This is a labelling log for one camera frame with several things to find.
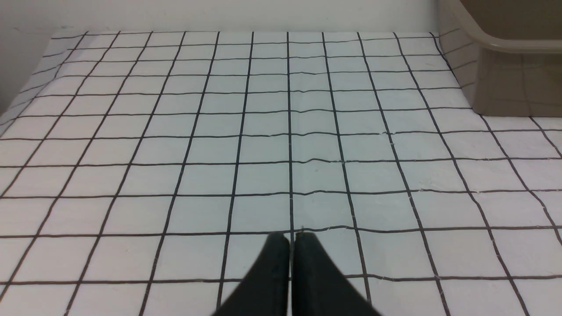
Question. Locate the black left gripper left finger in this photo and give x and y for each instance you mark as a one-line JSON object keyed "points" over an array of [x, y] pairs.
{"points": [[264, 289]]}

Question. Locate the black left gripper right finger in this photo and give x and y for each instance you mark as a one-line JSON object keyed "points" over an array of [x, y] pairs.
{"points": [[318, 286]]}

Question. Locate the white grid-pattern tablecloth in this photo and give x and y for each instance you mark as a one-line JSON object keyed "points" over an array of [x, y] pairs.
{"points": [[141, 173]]}

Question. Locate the olive plastic storage bin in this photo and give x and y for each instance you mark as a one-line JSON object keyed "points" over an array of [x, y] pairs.
{"points": [[505, 54]]}

